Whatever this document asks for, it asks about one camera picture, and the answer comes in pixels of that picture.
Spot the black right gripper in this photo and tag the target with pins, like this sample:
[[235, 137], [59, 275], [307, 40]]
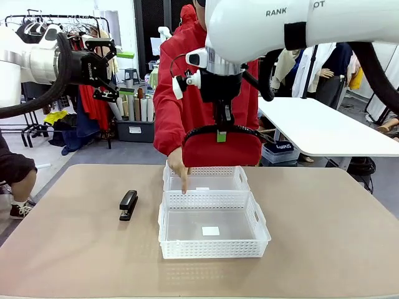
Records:
[[219, 87]]

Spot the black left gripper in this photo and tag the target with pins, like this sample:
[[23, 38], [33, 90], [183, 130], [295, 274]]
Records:
[[88, 68]]

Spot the red zip pouch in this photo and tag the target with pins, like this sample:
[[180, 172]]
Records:
[[221, 152]]

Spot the black stapler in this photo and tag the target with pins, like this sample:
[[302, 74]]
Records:
[[128, 205]]

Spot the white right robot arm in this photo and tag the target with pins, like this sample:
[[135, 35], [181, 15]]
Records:
[[280, 25]]

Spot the person's right hand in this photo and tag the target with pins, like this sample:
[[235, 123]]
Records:
[[179, 165]]

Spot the beige hanging garment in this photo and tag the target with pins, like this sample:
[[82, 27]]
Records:
[[107, 53]]

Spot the grey plastic stool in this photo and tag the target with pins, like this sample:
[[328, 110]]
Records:
[[131, 76]]

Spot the brown paper roll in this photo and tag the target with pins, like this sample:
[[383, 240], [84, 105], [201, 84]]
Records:
[[140, 93]]

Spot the grey paper roll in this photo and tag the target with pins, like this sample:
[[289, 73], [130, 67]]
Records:
[[113, 107]]

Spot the silver paper roll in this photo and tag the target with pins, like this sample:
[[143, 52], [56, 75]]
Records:
[[130, 102]]

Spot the red hanging dress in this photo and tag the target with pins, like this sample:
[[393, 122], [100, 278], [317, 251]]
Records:
[[93, 106]]

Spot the green covered table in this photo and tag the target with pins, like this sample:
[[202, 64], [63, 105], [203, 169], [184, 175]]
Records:
[[153, 78]]

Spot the person in red jacket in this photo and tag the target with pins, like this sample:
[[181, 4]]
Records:
[[174, 109]]

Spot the white paper roll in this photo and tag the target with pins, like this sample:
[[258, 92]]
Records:
[[150, 107], [143, 109]]

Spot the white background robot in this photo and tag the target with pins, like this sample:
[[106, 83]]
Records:
[[164, 32]]

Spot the small white perforated basket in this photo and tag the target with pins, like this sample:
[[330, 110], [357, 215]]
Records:
[[218, 180]]

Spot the clear storage box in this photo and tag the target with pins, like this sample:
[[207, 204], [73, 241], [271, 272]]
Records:
[[280, 151]]

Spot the grey storage bin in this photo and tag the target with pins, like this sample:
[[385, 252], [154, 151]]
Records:
[[137, 129]]

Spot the yellow cloth on floor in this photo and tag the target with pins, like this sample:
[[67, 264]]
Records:
[[56, 116]]

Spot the white label in small basket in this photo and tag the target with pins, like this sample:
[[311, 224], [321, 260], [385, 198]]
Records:
[[202, 188]]

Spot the mannequin with beige coat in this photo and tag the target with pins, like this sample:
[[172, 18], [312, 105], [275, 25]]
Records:
[[285, 65]]

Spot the person in red hood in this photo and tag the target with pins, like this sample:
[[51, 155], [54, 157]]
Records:
[[187, 18]]

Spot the black tripod pole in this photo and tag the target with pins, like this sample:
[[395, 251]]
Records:
[[311, 74]]

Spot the black clothes rack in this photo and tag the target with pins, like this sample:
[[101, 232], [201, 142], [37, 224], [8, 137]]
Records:
[[31, 130]]

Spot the white background table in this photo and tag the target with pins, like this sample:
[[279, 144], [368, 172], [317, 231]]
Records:
[[327, 127]]

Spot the large white perforated basket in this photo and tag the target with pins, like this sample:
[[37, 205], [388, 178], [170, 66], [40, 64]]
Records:
[[212, 221]]

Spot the mannequin with white shirt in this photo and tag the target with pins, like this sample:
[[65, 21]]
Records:
[[327, 68]]

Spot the white label in large basket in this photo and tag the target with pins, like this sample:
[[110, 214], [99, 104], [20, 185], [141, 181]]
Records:
[[210, 231]]

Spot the yellow hanging garment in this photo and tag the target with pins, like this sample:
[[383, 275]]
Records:
[[357, 78]]

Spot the seated person in black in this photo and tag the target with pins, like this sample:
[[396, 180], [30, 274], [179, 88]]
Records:
[[15, 168]]

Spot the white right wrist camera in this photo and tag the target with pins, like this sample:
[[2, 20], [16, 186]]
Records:
[[184, 81]]

